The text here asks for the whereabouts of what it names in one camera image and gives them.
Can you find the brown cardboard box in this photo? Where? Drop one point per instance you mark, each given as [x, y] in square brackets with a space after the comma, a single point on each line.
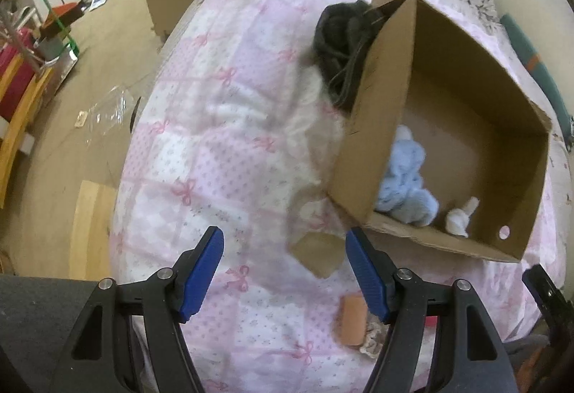
[453, 115]

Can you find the light blue fluffy cloth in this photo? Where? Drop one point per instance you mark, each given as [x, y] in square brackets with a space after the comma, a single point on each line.
[406, 184]

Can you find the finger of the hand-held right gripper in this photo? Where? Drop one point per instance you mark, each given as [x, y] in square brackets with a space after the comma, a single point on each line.
[545, 292]

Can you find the clear plastic bag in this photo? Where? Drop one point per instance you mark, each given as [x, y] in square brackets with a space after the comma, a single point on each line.
[110, 110]

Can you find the red container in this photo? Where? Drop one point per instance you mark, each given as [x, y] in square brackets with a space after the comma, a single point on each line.
[13, 61]

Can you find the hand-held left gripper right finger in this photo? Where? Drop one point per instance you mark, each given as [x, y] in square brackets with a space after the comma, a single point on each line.
[368, 274]

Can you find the white fluffy cloth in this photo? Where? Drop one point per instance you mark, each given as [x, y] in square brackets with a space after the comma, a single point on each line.
[287, 124]

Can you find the yellow wooden frame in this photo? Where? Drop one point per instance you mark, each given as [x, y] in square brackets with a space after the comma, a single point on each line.
[22, 106]

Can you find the pink patterned bed quilt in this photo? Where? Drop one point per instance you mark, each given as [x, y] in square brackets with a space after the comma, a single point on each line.
[224, 142]

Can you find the black knitted garment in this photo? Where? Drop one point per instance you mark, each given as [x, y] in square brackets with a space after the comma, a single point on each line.
[343, 48]

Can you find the teal rolled mat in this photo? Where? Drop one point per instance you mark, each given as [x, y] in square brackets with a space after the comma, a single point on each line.
[536, 59]

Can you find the beige lace scrunchie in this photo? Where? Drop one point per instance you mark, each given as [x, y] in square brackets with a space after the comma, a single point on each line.
[376, 337]

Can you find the small white sock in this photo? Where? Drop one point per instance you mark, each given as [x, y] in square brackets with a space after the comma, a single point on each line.
[459, 219]

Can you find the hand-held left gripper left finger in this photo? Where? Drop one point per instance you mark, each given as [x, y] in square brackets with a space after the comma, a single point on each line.
[201, 272]

